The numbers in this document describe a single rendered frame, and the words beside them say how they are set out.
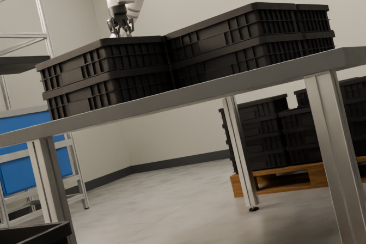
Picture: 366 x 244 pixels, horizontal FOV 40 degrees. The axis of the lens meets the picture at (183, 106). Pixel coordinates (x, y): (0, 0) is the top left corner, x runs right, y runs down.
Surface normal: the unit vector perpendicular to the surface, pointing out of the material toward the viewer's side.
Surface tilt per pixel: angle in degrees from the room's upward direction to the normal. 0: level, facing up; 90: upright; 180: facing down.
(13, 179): 90
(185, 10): 90
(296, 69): 90
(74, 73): 90
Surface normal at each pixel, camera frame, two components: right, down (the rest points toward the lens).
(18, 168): 0.84, -0.19
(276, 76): -0.50, 0.11
